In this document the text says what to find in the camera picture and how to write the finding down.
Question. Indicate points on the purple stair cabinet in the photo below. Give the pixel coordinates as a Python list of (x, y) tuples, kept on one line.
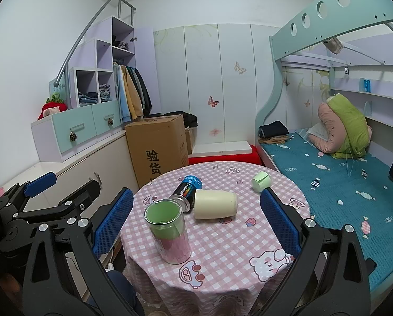
[(84, 56)]

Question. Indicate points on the folded dark clothes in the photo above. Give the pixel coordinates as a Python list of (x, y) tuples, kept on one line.
[(273, 128)]

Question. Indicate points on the red cloth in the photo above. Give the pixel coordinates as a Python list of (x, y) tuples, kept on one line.
[(229, 159)]

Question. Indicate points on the person's blue trouser leg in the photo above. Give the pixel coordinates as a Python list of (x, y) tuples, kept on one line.
[(120, 293)]

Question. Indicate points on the folded grey clothes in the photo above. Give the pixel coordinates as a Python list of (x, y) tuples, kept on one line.
[(105, 92)]

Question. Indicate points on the teal bunk bed frame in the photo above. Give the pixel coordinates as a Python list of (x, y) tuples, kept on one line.
[(314, 19)]

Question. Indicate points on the small green cup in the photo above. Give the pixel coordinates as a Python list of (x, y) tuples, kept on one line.
[(261, 181)]

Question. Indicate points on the white pillow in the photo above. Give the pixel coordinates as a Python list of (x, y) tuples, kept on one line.
[(316, 133)]

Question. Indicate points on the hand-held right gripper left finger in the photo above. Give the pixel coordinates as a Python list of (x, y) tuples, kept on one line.
[(112, 223)]

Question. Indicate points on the dark hanging jacket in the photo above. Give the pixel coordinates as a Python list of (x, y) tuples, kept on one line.
[(145, 95)]

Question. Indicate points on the teal candy print mattress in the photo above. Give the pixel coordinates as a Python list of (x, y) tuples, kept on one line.
[(341, 197)]

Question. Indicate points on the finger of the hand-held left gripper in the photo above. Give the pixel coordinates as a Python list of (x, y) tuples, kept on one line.
[(40, 183), (81, 197)]

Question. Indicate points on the light blue hanging jacket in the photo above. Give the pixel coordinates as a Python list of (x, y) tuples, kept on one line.
[(121, 95)]

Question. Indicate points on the green quilt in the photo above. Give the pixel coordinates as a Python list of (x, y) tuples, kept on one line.
[(351, 121)]

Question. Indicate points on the purple wall shelf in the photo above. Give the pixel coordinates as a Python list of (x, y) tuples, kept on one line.
[(380, 105)]

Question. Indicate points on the grey metal handrail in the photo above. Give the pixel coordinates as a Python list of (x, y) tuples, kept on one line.
[(84, 34)]

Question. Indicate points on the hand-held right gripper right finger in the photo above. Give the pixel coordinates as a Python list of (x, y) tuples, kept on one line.
[(280, 223)]

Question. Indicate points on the red strawberry plush toy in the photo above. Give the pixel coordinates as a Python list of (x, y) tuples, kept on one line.
[(51, 108)]

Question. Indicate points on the dark clothes on shelf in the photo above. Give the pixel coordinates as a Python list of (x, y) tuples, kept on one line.
[(120, 45)]

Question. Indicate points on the clear cup green pink insert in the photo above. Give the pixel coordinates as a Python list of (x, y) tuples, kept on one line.
[(170, 237)]

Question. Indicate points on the tan hanging jacket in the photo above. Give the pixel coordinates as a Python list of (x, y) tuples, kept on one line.
[(133, 95)]

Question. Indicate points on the white low board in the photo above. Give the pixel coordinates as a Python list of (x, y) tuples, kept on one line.
[(222, 147)]

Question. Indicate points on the folded tan clothes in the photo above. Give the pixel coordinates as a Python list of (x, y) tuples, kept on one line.
[(277, 140)]

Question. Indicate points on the small cardboard box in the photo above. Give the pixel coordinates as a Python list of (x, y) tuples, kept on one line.
[(189, 140)]

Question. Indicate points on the white low cabinet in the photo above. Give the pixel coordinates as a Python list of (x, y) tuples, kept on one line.
[(94, 161)]

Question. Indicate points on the folded jeans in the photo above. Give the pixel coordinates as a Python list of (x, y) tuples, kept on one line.
[(87, 99)]

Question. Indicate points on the grey hanging bag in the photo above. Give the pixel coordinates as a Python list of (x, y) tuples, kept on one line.
[(334, 46)]

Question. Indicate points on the large cardboard box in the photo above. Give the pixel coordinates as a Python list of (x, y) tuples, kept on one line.
[(157, 148)]

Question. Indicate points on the white butterfly wardrobe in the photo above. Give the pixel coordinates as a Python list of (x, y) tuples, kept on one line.
[(216, 82)]

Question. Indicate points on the pink rolled quilt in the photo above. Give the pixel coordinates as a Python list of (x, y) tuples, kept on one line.
[(329, 128)]

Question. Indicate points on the black printed can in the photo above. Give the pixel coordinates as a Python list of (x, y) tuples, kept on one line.
[(185, 192)]

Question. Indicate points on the round table pink checkered cloth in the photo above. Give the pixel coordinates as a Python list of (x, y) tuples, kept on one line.
[(222, 250)]

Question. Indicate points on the black clothes pile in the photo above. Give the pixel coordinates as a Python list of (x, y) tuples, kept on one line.
[(186, 118)]

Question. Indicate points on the cream cup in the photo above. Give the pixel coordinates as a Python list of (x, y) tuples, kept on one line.
[(216, 204)]

